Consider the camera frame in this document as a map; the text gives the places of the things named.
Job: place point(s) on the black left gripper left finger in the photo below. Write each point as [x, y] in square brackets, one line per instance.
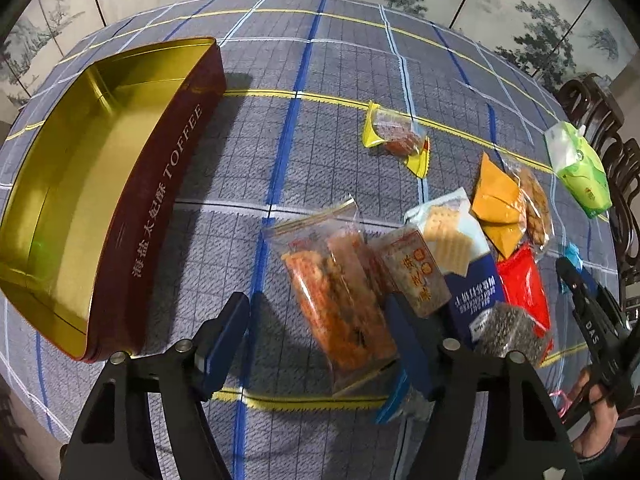
[113, 436]

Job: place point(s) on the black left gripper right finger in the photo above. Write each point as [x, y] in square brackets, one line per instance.
[523, 436]

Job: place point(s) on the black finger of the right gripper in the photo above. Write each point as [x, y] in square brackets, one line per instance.
[596, 312]

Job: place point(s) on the small blue candy packet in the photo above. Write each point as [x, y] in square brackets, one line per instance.
[571, 252]

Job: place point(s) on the red snack packet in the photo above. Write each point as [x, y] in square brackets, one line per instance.
[522, 285]

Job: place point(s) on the black sesame snack packet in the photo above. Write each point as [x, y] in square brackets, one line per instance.
[504, 328]

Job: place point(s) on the blue soda crackers pack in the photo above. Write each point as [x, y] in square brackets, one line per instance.
[462, 254]

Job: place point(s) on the clear brown cookie bag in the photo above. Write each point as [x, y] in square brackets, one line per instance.
[540, 229]

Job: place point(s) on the orange snack packet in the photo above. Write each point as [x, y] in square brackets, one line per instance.
[499, 207]

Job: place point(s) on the clear peanut candy packet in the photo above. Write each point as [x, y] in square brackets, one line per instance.
[411, 269]

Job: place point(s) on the clear orange cracker snack bag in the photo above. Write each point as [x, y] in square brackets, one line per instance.
[340, 289]

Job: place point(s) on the yellow-edged clear snack packet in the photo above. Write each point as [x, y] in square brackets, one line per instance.
[400, 135]

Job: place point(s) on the person's right hand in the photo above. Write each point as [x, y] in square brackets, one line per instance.
[603, 419]

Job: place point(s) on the green tissue pack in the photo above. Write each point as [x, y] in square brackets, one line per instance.
[579, 167]

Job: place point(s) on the dark wooden chair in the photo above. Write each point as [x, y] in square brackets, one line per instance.
[586, 103]

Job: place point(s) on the gold and maroon toffee tin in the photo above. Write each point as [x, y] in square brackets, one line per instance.
[82, 229]

